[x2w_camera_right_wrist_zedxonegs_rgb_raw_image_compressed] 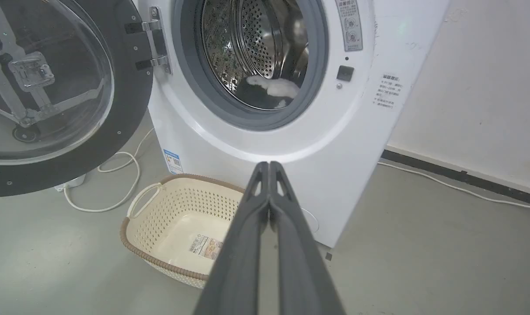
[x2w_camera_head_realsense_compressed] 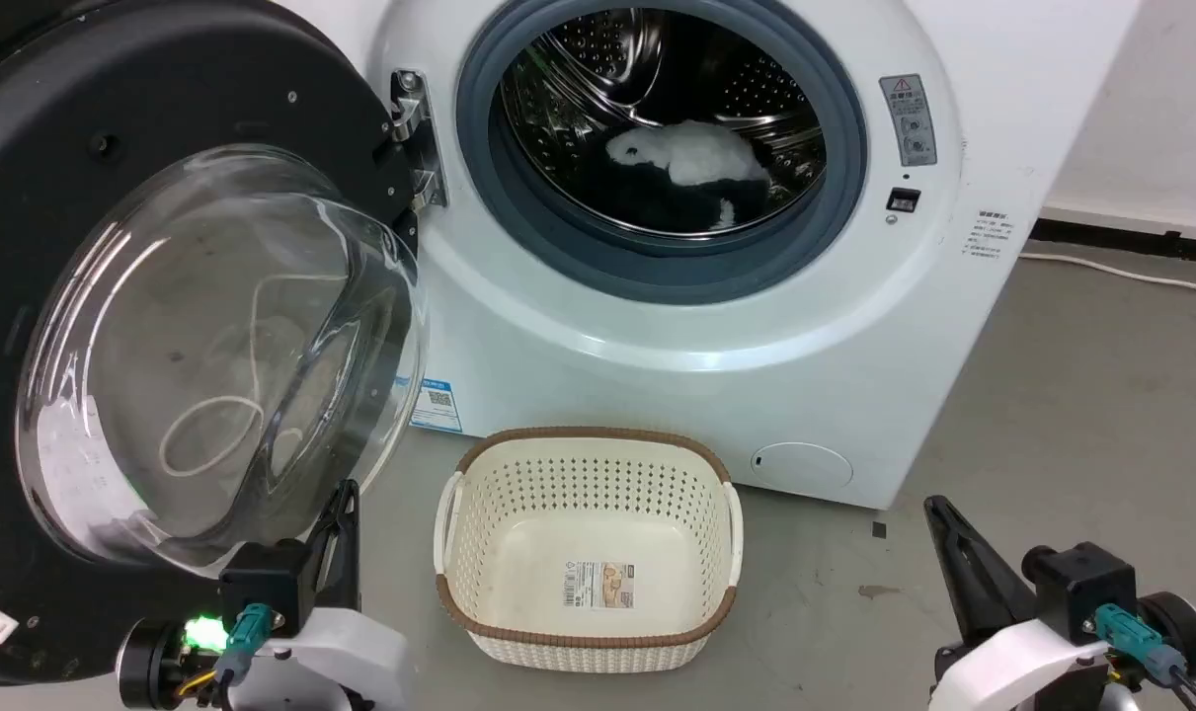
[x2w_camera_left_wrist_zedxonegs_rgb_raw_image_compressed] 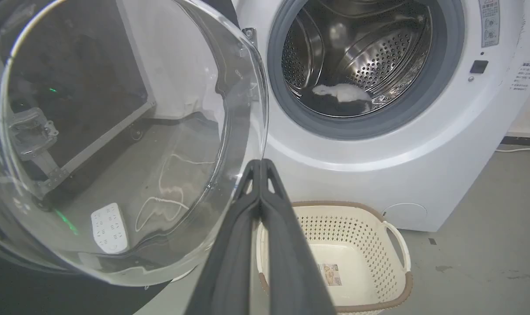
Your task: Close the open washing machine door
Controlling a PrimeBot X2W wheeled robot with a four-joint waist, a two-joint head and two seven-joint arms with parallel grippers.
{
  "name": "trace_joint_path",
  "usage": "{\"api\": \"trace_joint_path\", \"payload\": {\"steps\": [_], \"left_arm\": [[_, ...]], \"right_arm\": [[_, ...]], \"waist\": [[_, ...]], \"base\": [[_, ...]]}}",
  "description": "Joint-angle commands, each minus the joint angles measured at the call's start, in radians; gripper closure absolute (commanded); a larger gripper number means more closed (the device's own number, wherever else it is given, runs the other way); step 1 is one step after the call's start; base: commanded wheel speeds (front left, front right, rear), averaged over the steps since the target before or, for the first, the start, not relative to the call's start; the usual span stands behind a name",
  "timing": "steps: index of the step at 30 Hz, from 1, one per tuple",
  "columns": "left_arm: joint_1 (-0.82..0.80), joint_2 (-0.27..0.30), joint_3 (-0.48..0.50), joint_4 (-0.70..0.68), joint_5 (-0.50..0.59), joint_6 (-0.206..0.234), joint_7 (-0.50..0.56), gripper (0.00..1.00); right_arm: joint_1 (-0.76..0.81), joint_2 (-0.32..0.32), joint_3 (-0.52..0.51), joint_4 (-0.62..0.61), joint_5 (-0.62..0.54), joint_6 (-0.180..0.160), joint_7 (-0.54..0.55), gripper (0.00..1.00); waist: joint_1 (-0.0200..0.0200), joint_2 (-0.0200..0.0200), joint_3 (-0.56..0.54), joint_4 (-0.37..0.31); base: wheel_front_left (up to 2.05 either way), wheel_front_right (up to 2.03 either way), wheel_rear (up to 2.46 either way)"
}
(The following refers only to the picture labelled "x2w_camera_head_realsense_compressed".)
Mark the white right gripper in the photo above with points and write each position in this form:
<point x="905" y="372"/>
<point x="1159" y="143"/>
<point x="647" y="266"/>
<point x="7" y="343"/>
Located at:
<point x="1022" y="667"/>

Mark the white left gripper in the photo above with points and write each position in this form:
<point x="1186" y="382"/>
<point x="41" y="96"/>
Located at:
<point x="346" y="647"/>

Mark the black washing machine door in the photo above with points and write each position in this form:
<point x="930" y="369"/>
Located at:
<point x="64" y="118"/>

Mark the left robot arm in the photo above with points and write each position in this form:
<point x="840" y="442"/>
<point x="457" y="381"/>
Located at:
<point x="153" y="662"/>

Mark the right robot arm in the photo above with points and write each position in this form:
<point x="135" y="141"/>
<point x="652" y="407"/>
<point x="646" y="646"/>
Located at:
<point x="1182" y="632"/>

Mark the white front-load washing machine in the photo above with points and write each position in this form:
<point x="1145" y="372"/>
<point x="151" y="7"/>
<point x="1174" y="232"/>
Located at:
<point x="657" y="336"/>

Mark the black door latch socket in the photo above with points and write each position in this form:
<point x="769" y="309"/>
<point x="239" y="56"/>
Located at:
<point x="904" y="200"/>

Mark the metal door hinge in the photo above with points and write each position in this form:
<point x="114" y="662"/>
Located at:
<point x="422" y="148"/>

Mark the blue and white energy sticker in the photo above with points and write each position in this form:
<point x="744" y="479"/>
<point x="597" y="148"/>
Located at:
<point x="438" y="405"/>

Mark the round white filter cover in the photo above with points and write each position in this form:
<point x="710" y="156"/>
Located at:
<point x="803" y="465"/>

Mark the cream laundry basket brown rim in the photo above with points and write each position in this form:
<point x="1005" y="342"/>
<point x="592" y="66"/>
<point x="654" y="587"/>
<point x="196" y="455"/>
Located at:
<point x="588" y="538"/>

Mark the product label sticker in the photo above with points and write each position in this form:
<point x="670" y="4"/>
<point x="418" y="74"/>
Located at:
<point x="598" y="585"/>

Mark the small printed text label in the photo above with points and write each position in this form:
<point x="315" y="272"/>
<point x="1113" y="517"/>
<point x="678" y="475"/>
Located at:
<point x="990" y="235"/>

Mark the black baseboard strip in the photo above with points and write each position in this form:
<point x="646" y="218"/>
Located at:
<point x="1131" y="240"/>

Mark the dark garment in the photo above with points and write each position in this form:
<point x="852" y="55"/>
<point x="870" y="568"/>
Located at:
<point x="637" y="202"/>

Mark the grey warning sticker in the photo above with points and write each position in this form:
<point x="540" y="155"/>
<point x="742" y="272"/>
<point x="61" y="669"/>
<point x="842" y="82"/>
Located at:
<point x="910" y="118"/>

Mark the white fluffy garment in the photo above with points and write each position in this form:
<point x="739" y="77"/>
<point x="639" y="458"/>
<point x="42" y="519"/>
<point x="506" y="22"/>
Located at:
<point x="701" y="158"/>

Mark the stainless steel drum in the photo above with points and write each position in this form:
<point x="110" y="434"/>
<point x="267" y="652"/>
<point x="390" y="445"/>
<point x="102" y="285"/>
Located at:
<point x="657" y="69"/>

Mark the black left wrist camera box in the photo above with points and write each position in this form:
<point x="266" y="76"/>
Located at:
<point x="267" y="583"/>

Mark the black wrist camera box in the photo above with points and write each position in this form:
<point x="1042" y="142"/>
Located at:
<point x="267" y="583"/>
<point x="1081" y="588"/>

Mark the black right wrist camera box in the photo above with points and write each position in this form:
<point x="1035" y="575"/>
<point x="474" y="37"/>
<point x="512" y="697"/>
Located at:
<point x="1081" y="588"/>

